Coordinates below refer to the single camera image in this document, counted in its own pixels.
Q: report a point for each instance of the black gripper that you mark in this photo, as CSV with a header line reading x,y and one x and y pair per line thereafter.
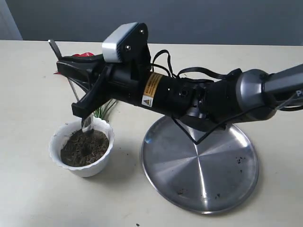
x,y
123,82

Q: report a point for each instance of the white scalloped flower pot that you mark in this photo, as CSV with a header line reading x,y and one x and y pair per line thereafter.
x,y
84,154

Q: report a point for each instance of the metal spoon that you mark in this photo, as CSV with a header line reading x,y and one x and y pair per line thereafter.
x,y
86,124

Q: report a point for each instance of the round steel plate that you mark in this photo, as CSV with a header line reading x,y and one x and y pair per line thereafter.
x,y
212,177

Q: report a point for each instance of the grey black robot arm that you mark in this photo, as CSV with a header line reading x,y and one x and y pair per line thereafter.
x,y
221,99

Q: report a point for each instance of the red artificial anthurium plant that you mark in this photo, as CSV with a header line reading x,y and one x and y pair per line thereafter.
x,y
102,111

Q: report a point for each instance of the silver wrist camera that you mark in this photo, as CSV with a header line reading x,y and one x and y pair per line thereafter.
x,y
125,43

